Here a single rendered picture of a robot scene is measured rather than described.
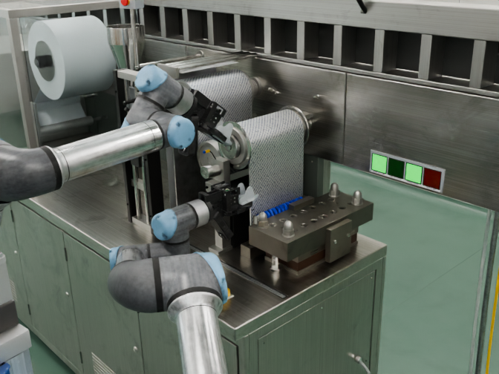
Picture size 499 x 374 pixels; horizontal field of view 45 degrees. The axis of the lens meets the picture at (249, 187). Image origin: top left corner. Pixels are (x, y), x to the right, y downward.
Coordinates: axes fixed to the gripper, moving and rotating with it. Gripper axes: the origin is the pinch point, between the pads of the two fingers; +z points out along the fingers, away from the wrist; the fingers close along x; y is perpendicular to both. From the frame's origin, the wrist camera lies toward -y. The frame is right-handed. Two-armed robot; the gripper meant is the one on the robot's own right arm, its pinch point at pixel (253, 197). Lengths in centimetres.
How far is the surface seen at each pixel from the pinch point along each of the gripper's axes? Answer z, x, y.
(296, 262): -0.6, -18.5, -14.7
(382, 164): 29.7, -25.0, 9.5
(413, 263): 172, 45, -109
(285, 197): 13.6, -0.3, -3.7
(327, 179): 50, 13, -12
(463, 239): 222, 40, -109
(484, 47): 31, -52, 47
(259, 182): 2.2, -0.2, 4.4
